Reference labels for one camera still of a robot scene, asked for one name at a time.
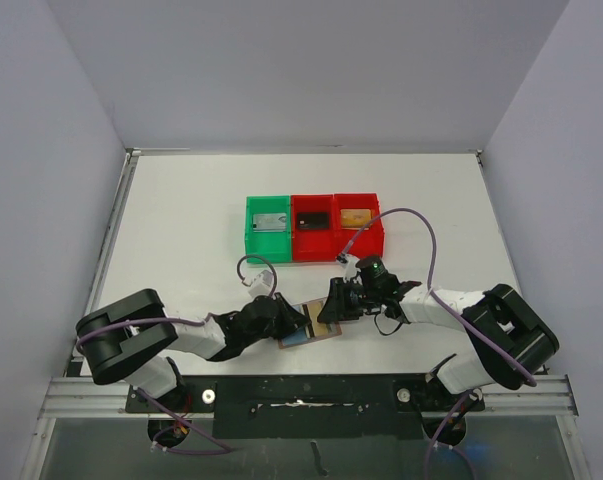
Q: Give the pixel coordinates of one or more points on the red plastic double bin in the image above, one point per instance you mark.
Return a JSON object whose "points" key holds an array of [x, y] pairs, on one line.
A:
{"points": [[325, 245]]}

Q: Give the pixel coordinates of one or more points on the black credit card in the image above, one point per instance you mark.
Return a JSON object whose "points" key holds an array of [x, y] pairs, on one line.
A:
{"points": [[313, 220]]}

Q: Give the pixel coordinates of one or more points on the silver credit card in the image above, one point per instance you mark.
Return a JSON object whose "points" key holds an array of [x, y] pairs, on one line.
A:
{"points": [[269, 222]]}

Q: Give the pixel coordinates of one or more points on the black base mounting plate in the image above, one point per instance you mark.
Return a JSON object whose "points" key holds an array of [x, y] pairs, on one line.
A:
{"points": [[405, 406]]}

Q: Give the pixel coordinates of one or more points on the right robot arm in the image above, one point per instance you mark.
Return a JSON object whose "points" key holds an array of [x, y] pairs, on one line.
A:
{"points": [[510, 342]]}

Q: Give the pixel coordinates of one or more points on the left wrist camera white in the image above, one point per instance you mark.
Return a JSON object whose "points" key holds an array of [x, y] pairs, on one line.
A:
{"points": [[262, 284]]}

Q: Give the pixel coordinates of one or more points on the gold striped card in holder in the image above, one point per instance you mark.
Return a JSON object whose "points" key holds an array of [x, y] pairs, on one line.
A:
{"points": [[332, 330]]}

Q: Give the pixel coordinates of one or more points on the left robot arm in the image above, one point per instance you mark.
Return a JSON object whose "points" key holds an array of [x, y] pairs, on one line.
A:
{"points": [[123, 341]]}

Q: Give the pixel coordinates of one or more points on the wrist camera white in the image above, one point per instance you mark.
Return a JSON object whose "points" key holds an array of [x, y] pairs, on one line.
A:
{"points": [[262, 284], [349, 264]]}

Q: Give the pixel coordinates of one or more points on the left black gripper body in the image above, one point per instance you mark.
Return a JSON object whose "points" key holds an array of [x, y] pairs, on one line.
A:
{"points": [[284, 315]]}

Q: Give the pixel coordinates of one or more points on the blue credit card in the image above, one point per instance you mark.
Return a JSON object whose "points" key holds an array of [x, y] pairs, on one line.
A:
{"points": [[295, 339]]}

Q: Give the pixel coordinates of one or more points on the gold credit card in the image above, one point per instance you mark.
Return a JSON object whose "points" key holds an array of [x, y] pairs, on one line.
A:
{"points": [[354, 219]]}

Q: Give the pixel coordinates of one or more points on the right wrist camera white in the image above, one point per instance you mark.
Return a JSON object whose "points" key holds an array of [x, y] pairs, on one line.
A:
{"points": [[349, 264]]}

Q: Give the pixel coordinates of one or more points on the brown leather card holder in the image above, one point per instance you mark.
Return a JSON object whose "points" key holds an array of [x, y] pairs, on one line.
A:
{"points": [[299, 308]]}

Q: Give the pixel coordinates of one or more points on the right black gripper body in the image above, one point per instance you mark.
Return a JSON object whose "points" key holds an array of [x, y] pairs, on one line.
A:
{"points": [[346, 300]]}

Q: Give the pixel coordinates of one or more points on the green plastic bin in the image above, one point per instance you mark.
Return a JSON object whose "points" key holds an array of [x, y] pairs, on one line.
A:
{"points": [[276, 246]]}

